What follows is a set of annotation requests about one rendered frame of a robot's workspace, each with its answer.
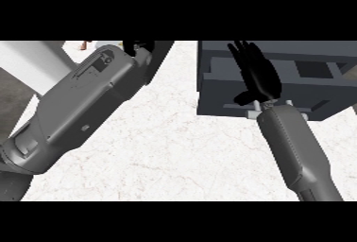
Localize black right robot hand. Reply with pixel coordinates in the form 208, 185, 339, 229
226, 40, 285, 107

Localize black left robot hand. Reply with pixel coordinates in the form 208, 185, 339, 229
121, 40, 176, 87

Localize dark grey open drawer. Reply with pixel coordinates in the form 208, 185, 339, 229
196, 40, 357, 95

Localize dark grey drawer front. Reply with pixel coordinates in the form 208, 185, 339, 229
195, 73, 357, 122

